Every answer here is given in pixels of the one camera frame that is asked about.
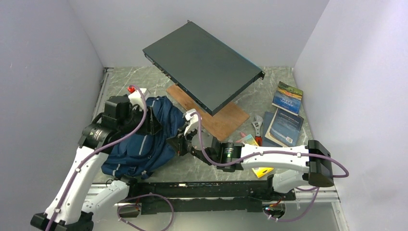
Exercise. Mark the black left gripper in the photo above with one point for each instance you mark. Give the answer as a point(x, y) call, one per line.
point(150, 124)

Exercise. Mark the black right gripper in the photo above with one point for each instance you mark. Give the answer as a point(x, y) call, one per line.
point(178, 142)

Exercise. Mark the navy blue student backpack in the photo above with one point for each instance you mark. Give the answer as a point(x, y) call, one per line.
point(141, 155)

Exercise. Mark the Animal Farm book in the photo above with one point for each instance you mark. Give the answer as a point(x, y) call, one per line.
point(288, 98)

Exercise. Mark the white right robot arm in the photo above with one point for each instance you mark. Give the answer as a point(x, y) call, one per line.
point(302, 165)

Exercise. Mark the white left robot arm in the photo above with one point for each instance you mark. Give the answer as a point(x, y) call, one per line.
point(122, 117)

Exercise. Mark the brown wooden base board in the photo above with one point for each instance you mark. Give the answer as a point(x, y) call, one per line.
point(222, 124)

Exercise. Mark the yellow crayon box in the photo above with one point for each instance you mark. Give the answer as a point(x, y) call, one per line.
point(258, 166)

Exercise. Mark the dark grey rack unit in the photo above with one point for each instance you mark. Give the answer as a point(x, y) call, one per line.
point(205, 68)

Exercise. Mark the dark blue bottom book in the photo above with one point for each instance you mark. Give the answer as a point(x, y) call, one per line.
point(267, 142)

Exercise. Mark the blue paperback book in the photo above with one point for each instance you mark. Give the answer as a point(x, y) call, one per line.
point(285, 128)

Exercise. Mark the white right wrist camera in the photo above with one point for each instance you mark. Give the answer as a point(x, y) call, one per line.
point(192, 120)

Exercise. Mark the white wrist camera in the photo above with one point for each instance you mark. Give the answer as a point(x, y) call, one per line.
point(135, 95)
point(192, 120)

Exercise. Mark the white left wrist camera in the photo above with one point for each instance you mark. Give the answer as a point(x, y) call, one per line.
point(135, 95)

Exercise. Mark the red handled adjustable wrench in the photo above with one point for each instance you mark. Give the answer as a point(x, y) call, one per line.
point(257, 124)

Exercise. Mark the black front rail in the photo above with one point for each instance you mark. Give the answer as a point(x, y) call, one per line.
point(200, 196)

